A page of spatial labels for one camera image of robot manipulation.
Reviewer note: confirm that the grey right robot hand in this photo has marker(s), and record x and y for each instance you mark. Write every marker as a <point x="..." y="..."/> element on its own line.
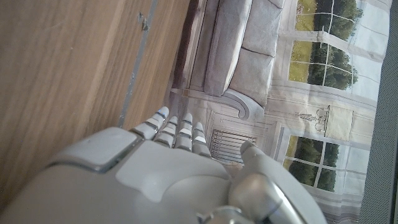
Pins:
<point x="155" y="186"/>

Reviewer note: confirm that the grey marking tape outline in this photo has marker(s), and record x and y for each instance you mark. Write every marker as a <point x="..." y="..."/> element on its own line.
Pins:
<point x="133" y="77"/>

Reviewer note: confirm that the dark perforated panel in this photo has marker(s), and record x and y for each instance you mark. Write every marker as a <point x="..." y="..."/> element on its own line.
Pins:
<point x="382" y="155"/>

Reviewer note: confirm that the printed living room backdrop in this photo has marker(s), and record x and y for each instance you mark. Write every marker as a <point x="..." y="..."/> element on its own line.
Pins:
<point x="248" y="62"/>

